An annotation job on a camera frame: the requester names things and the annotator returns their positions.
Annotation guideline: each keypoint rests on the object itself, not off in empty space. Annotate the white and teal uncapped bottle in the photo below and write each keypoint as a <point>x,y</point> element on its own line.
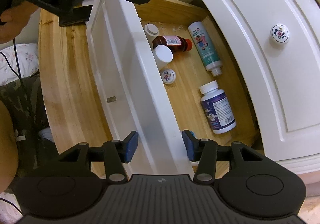
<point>203,46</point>

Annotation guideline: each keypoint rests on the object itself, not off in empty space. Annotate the loose floral ceramic knob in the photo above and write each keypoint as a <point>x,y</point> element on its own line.
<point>168,76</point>

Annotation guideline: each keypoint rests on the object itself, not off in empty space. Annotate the person's left hand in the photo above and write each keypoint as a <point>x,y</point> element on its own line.
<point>11,23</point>

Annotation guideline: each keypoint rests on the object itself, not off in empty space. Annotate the white drawer without knob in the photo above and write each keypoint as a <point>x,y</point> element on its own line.
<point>125,76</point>

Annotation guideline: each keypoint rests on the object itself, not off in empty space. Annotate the white drawer with floral knob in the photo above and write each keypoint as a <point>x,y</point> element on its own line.
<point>250,39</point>

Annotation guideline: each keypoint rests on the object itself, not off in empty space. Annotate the white wooden nightstand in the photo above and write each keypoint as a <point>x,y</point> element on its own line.
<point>305,161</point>

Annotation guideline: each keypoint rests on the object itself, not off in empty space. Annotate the plain white bottle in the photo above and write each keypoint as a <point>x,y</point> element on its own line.
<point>163,55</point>

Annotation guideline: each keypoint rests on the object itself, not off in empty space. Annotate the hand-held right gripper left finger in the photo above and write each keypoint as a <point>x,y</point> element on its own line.
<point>131,146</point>

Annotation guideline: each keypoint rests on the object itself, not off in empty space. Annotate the white bottle with blue label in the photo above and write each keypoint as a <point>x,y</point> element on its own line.
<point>218,109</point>

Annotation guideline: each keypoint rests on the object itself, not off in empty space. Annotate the small white round jar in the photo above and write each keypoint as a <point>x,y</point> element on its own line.
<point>151,29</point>

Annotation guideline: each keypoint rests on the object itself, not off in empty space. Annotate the floral bed sheet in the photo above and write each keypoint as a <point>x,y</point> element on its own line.
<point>25,59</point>

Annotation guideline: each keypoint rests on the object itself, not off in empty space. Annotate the camouflage shorts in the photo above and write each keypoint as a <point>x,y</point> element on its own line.
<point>30,104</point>

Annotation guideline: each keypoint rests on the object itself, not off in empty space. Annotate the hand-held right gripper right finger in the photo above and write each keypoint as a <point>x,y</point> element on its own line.
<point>188,146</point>

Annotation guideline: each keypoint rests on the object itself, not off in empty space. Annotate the brown bottle with red cap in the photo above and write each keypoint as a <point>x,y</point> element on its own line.
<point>172,43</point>

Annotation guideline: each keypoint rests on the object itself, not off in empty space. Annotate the floral ceramic drawer knob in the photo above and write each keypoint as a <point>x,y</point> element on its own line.
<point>280,33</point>

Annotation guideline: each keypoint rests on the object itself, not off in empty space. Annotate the person's bare leg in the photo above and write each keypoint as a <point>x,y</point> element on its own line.
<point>7,144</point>

